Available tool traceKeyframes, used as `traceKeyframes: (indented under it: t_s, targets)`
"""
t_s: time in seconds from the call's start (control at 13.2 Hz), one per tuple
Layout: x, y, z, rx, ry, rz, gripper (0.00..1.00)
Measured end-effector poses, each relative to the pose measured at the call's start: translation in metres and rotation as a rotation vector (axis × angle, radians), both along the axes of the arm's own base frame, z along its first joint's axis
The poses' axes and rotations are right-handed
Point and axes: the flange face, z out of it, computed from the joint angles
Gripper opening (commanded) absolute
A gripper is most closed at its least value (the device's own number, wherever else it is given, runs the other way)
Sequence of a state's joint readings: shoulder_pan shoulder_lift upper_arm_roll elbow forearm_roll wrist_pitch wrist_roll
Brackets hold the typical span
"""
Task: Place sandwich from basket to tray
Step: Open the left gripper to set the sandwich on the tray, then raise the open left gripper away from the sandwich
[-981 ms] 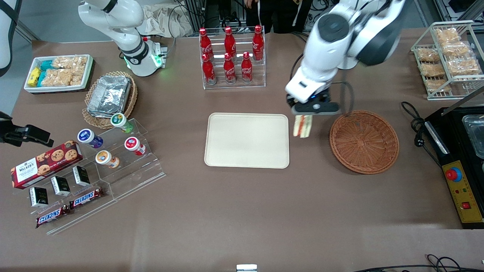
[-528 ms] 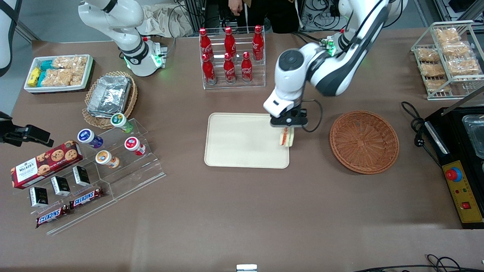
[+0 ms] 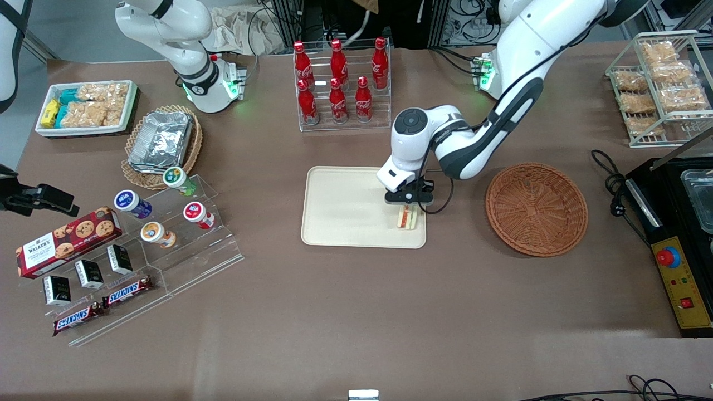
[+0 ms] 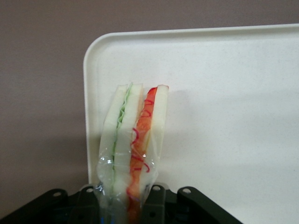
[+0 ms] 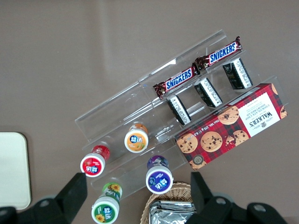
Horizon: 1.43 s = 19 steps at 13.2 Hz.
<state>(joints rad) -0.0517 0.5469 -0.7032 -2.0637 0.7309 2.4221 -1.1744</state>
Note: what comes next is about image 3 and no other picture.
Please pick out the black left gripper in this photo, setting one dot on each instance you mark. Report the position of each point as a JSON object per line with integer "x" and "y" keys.
{"x": 421, "y": 187}

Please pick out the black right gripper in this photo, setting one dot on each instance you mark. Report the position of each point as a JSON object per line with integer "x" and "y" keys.
{"x": 23, "y": 199}

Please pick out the triangular sandwich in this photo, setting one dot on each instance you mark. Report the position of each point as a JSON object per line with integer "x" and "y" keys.
{"x": 408, "y": 221}

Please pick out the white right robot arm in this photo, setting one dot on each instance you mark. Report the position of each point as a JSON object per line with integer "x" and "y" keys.
{"x": 184, "y": 61}

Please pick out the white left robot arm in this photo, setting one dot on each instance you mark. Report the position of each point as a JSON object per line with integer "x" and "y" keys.
{"x": 535, "y": 33}

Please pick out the cream plastic tray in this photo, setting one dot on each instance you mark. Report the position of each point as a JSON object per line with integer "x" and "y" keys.
{"x": 345, "y": 211}

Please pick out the brown wicker basket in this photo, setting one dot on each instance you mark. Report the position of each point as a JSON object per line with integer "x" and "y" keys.
{"x": 535, "y": 209}

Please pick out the light wicker basket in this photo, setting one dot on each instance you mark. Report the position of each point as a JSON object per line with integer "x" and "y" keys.
{"x": 189, "y": 153}

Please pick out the red Walkers cookie box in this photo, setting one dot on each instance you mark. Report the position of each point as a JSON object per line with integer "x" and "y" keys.
{"x": 61, "y": 245}

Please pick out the blue lid yogurt bottle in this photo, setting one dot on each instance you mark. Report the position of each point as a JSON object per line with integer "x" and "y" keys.
{"x": 128, "y": 200}

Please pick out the small black box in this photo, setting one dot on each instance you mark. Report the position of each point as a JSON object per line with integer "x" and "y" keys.
{"x": 57, "y": 290}
{"x": 120, "y": 259}
{"x": 89, "y": 274}

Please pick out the teal snack packet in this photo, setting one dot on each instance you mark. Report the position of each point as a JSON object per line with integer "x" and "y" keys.
{"x": 69, "y": 97}
{"x": 60, "y": 115}

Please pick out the yellow snack packet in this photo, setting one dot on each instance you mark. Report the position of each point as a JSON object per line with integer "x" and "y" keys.
{"x": 50, "y": 113}

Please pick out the clear bag of rice snacks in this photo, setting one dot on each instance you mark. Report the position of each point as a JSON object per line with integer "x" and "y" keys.
{"x": 103, "y": 92}
{"x": 113, "y": 117}
{"x": 82, "y": 114}

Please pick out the clear acrylic bottle rack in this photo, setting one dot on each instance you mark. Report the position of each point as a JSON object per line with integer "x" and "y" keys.
{"x": 348, "y": 127}

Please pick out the orange lid yogurt bottle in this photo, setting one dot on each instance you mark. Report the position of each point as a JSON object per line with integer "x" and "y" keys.
{"x": 153, "y": 231}

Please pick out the red cola bottle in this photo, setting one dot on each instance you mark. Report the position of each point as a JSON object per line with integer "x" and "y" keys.
{"x": 380, "y": 65}
{"x": 303, "y": 64}
{"x": 338, "y": 103}
{"x": 307, "y": 104}
{"x": 338, "y": 62}
{"x": 363, "y": 102}

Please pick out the Snickers chocolate bar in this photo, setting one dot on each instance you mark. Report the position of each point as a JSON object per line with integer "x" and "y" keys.
{"x": 78, "y": 318}
{"x": 128, "y": 292}

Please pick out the white rectangular snack bin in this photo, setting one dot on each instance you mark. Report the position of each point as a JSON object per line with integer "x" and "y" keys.
{"x": 129, "y": 106}

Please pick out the stack of foil containers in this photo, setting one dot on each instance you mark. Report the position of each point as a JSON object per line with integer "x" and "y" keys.
{"x": 160, "y": 139}

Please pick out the green lid yogurt bottle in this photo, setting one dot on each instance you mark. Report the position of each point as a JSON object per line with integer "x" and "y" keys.
{"x": 175, "y": 177}

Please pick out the red lid yogurt bottle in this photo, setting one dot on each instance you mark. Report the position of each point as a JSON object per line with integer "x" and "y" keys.
{"x": 195, "y": 212}

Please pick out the clear acrylic stepped stand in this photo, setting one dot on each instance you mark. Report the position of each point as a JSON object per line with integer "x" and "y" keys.
{"x": 200, "y": 262}

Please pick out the bagged pastry snack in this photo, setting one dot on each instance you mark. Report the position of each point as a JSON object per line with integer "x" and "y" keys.
{"x": 630, "y": 82}
{"x": 671, "y": 72}
{"x": 644, "y": 126}
{"x": 636, "y": 103}
{"x": 684, "y": 98}
{"x": 658, "y": 52}

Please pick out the black countertop appliance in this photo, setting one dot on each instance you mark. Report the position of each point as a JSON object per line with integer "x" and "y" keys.
{"x": 663, "y": 189}

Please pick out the red emergency stop button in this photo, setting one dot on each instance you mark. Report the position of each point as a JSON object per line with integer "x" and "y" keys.
{"x": 668, "y": 257}

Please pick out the yellow control box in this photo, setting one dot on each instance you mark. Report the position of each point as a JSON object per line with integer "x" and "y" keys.
{"x": 682, "y": 284}

